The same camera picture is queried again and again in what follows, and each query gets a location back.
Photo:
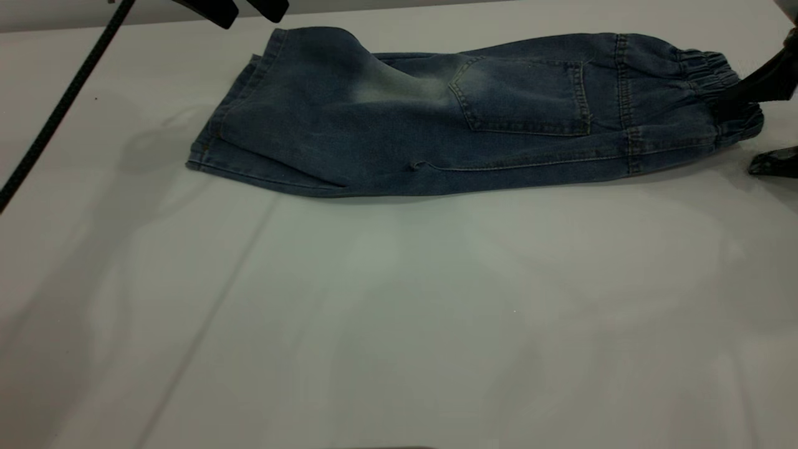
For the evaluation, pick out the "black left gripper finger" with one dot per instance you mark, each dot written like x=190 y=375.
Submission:
x=215 y=11
x=271 y=7

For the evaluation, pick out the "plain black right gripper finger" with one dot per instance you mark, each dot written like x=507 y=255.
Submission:
x=767 y=81

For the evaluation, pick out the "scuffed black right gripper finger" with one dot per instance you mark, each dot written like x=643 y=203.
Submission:
x=779 y=163

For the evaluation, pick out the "blue denim pants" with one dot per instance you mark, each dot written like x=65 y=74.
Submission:
x=405 y=125

